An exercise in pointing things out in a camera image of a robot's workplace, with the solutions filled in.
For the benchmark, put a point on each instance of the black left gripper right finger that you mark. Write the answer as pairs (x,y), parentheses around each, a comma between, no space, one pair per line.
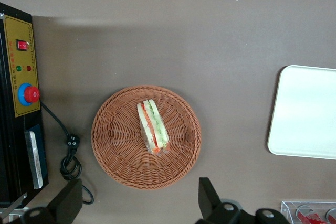
(210,203)

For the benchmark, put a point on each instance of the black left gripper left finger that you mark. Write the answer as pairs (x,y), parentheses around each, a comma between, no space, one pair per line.
(65,203)

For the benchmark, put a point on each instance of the triangle sandwich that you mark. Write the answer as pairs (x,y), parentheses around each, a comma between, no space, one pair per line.
(152,129)

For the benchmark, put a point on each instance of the round brown wicker basket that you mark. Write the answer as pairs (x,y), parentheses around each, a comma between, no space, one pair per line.
(123,155)

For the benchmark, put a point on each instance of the cream plastic tray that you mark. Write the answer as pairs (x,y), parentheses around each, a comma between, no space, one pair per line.
(302,113)

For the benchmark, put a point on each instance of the clear acrylic bottle rack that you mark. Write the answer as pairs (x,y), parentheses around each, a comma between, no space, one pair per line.
(288,206)

